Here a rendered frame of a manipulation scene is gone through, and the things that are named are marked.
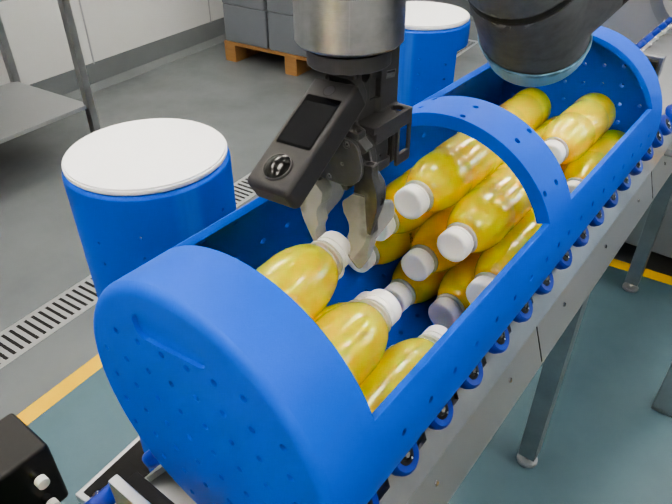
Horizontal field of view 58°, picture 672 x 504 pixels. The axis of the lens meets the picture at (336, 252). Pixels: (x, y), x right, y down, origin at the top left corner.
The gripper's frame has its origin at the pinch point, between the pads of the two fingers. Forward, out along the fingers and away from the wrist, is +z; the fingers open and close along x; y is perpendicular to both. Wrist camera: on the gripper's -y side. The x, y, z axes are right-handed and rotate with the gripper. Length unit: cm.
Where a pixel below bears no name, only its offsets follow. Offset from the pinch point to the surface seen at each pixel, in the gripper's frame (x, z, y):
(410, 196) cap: -0.5, -0.3, 13.1
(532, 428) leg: -7, 100, 76
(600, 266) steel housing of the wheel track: -14, 31, 58
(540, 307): -12.4, 23.5, 32.4
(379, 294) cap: -5.8, 2.2, -0.6
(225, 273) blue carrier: -1.9, -8.0, -15.7
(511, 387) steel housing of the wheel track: -14.1, 29.2, 20.9
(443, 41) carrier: 51, 17, 114
